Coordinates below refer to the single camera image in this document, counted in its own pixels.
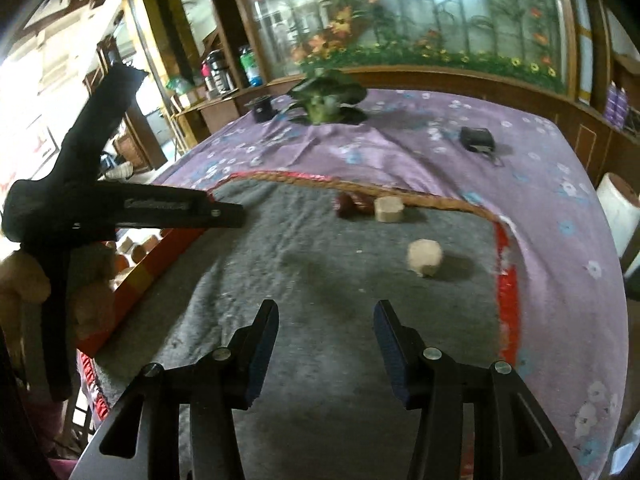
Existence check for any green leafy vegetable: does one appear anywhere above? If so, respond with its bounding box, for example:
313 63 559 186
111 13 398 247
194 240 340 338
289 71 369 126

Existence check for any purple bottle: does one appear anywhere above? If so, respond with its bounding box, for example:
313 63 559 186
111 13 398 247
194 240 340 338
617 86 631 130
604 82 619 126

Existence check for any green plastic bottle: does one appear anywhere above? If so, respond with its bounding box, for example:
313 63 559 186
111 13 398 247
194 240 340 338
238 46 263 87

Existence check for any person's left hand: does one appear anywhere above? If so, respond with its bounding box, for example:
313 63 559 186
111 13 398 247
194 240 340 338
0 245 118 341

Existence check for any wooden shelf unit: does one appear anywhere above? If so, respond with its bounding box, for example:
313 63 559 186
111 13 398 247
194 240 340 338
95 0 261 171

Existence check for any dark thermos flask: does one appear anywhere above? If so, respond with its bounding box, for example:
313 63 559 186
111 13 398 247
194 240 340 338
201 50 231 95

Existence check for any floral painted glass panel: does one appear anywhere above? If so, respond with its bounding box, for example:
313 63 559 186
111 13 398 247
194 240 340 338
225 0 581 101

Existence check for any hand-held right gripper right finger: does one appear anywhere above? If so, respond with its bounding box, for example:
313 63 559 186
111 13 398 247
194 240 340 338
374 299 584 480

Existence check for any grey mat with braided edge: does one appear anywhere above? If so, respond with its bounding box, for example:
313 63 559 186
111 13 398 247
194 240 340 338
77 170 523 480

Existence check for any red cardboard box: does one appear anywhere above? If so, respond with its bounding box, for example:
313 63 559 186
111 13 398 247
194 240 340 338
75 227 211 356

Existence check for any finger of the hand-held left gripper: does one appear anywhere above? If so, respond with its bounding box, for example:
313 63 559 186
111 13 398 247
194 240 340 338
192 191 247 231

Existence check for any small black cylinder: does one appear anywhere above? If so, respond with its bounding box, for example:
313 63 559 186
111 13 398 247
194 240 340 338
247 94 277 123

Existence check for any white paper roll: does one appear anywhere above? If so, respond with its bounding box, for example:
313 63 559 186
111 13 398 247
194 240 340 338
596 172 640 261

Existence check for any purple floral blanket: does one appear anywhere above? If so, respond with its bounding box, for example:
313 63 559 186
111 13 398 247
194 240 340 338
150 87 631 480

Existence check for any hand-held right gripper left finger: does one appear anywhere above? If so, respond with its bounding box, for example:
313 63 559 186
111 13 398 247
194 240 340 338
70 298 280 480

